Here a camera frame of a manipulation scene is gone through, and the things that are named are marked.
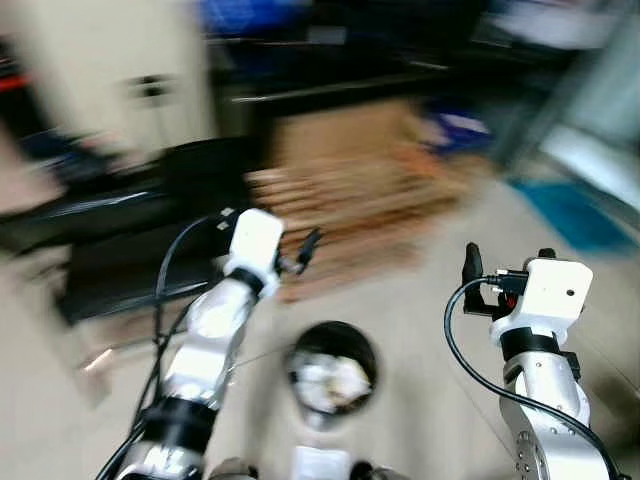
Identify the black desk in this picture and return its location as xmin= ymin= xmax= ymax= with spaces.
xmin=230 ymin=0 xmax=561 ymax=131

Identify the black rubbish bin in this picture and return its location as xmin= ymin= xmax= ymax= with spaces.
xmin=288 ymin=321 xmax=379 ymax=416

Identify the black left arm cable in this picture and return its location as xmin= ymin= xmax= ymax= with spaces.
xmin=150 ymin=210 xmax=241 ymax=401

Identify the wooden slatted rack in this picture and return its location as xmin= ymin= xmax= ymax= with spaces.
xmin=245 ymin=150 xmax=471 ymax=301

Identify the black folding chair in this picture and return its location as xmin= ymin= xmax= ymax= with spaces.
xmin=60 ymin=138 xmax=263 ymax=323

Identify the crumpled white paper trash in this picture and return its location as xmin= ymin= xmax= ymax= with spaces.
xmin=295 ymin=355 xmax=371 ymax=411

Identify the black wall socket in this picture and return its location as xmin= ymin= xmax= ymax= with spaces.
xmin=130 ymin=75 xmax=171 ymax=101

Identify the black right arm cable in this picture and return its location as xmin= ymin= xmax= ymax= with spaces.
xmin=444 ymin=277 xmax=621 ymax=479

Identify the blue box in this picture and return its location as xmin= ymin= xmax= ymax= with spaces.
xmin=200 ymin=0 xmax=306 ymax=31

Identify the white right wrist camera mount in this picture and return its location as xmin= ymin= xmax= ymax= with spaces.
xmin=490 ymin=257 xmax=594 ymax=346

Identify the blue floor mat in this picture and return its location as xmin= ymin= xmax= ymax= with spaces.
xmin=510 ymin=180 xmax=636 ymax=251

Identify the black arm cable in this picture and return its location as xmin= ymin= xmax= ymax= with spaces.
xmin=444 ymin=277 xmax=621 ymax=479
xmin=150 ymin=210 xmax=241 ymax=401

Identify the blue printed pack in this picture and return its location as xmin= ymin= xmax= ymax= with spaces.
xmin=425 ymin=108 xmax=491 ymax=151

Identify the white office device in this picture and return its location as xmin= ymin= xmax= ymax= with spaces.
xmin=480 ymin=0 xmax=601 ymax=46

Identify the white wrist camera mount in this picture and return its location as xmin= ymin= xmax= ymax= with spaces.
xmin=490 ymin=257 xmax=594 ymax=346
xmin=225 ymin=208 xmax=286 ymax=299

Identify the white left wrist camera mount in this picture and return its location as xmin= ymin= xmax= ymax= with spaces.
xmin=225 ymin=208 xmax=286 ymax=299

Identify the brown cardboard box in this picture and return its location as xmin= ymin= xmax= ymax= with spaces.
xmin=275 ymin=100 xmax=426 ymax=171

